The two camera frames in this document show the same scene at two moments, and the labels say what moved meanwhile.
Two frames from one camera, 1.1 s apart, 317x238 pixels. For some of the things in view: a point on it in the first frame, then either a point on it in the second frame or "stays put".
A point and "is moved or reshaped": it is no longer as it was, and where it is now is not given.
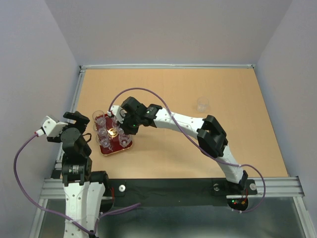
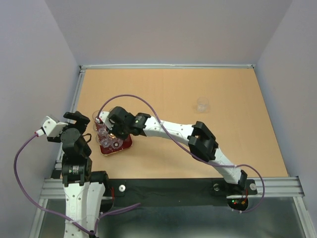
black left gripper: (81, 120) stays put
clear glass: (202, 104) stays put
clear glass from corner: (99, 117) stays put
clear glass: (120, 130) is moved or reshaped
